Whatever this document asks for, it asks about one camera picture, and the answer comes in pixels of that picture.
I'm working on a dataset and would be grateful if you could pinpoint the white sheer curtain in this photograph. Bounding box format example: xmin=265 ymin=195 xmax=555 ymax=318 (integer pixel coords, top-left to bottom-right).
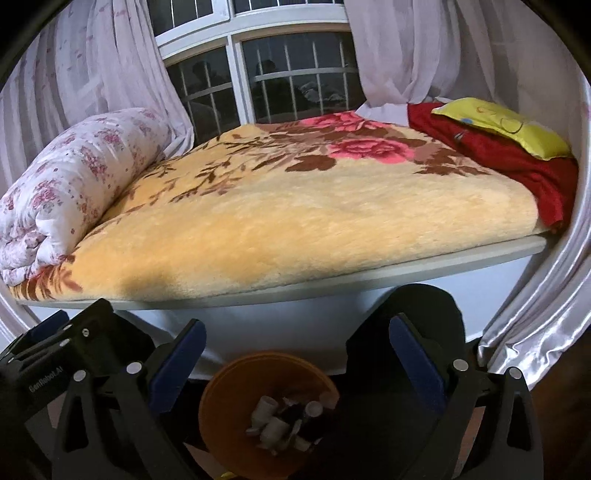
xmin=344 ymin=0 xmax=587 ymax=112
xmin=0 ymin=0 xmax=195 ymax=185

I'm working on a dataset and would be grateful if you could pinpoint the barred window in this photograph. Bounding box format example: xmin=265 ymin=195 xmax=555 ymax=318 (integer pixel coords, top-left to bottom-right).
xmin=148 ymin=0 xmax=370 ymax=139

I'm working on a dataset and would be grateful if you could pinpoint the orange plastic bin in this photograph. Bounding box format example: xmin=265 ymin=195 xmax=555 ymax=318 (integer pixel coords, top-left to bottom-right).
xmin=198 ymin=352 xmax=341 ymax=480

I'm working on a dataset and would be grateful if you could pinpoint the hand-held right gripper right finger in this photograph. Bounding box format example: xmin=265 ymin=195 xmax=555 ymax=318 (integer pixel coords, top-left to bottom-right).
xmin=389 ymin=313 xmax=544 ymax=480

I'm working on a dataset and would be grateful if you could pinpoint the yellow floral plush blanket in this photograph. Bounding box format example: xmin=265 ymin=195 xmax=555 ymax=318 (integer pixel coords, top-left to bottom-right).
xmin=9 ymin=112 xmax=541 ymax=302

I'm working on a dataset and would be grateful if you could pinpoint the rolled pink floral quilt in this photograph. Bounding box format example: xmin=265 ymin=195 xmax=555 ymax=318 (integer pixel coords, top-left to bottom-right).
xmin=0 ymin=107 xmax=172 ymax=287

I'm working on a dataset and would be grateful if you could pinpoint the yellow pillow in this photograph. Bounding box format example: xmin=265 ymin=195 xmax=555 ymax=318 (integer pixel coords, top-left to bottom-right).
xmin=431 ymin=97 xmax=573 ymax=161

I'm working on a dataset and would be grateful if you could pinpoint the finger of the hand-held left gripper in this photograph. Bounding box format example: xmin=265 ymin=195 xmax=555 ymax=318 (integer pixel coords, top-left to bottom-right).
xmin=9 ymin=308 xmax=71 ymax=354

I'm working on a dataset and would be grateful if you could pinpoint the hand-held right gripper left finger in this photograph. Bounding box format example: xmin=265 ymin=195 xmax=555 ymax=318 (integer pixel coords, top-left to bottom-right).
xmin=52 ymin=318 xmax=208 ymax=480

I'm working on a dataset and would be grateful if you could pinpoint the red blanket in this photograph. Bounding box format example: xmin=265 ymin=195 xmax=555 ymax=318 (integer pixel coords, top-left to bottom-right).
xmin=407 ymin=102 xmax=580 ymax=232

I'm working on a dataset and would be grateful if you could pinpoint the white bed frame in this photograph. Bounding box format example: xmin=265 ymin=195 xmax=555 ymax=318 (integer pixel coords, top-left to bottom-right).
xmin=14 ymin=233 xmax=549 ymax=377

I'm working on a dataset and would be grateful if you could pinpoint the pile of white paper scraps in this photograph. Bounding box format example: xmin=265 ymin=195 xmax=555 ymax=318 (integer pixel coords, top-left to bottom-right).
xmin=245 ymin=394 xmax=325 ymax=454

